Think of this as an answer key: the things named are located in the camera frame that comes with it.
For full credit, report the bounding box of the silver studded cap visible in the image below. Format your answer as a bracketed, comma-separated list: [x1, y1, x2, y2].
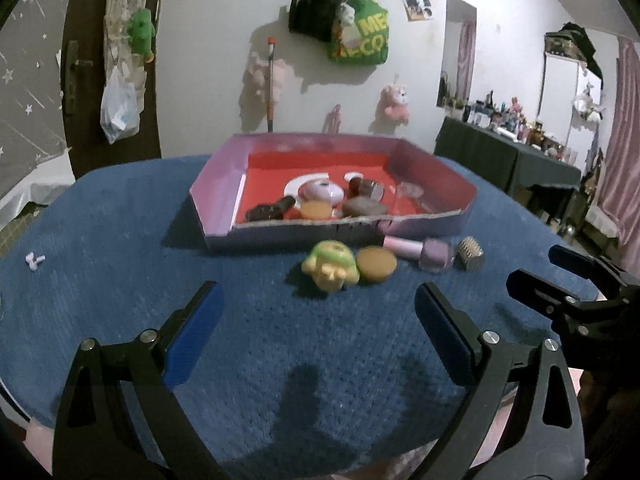
[457, 236, 485, 272]

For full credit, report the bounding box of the green plush on door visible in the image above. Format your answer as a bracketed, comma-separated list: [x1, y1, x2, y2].
[127, 8, 156, 63]

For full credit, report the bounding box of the pink plush on wall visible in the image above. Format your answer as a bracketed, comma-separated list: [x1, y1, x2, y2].
[247, 52, 288, 104]
[383, 84, 410, 124]

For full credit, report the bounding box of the tan round puff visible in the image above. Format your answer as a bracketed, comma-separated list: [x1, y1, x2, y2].
[299, 200, 333, 221]
[356, 246, 397, 283]

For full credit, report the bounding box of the white cabinet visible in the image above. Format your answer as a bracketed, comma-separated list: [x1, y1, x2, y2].
[537, 53, 602, 170]

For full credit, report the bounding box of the white plastic bag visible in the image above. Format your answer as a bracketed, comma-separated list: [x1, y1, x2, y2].
[100, 67, 140, 145]

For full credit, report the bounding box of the photo poster on wall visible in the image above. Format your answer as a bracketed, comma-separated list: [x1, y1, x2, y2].
[402, 0, 433, 22]

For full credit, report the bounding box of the pink curtain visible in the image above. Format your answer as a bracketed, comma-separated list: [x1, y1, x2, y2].
[598, 38, 639, 272]

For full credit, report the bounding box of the purple nail polish bottle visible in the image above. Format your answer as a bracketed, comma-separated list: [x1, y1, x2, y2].
[383, 236, 454, 272]

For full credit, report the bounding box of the pink plush on wall right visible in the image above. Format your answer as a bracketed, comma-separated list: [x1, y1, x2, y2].
[383, 84, 410, 124]

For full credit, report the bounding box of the pink plush on wall left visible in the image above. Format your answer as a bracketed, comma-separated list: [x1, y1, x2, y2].
[247, 52, 288, 104]

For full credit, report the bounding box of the tan round puff back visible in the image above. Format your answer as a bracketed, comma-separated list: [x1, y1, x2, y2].
[356, 246, 397, 283]

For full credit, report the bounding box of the white pink earbud case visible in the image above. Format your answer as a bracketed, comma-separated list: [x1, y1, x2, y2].
[298, 179, 345, 206]

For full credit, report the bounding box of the green yellow toy figure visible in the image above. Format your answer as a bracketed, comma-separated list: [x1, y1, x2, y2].
[302, 240, 360, 294]

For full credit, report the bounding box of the tan round puff front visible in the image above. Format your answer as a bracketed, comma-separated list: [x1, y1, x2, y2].
[299, 200, 333, 221]

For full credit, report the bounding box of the purple cardboard tray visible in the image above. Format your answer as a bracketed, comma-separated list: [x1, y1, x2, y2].
[190, 133, 477, 252]

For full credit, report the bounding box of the black backpack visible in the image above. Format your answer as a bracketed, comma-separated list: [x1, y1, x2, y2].
[288, 0, 341, 44]

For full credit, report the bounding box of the green tote bag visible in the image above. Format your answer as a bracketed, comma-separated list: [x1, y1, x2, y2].
[328, 0, 390, 66]

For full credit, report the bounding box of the orange handled stick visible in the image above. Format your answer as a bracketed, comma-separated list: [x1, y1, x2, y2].
[266, 37, 276, 133]

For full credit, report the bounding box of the beige hanging organizer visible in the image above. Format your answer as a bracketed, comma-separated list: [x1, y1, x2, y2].
[103, 0, 146, 112]

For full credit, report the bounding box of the blue textured table cloth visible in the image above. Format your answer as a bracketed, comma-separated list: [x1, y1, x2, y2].
[0, 153, 601, 476]

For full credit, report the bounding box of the dark green side table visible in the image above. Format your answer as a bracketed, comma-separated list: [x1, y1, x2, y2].
[434, 117, 582, 208]

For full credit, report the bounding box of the glitter jar with brown lid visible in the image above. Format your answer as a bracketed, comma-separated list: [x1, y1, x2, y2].
[348, 177, 385, 203]

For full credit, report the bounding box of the dark wooden door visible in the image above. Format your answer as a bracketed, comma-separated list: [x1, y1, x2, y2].
[60, 0, 160, 178]

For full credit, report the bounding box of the clear glass cup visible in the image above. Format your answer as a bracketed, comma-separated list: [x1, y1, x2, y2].
[394, 182, 427, 214]

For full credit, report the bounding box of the small white clip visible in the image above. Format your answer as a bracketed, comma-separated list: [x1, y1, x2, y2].
[25, 252, 47, 272]

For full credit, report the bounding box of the small pink wall hook toy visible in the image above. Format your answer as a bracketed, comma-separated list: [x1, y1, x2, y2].
[322, 104, 342, 134]

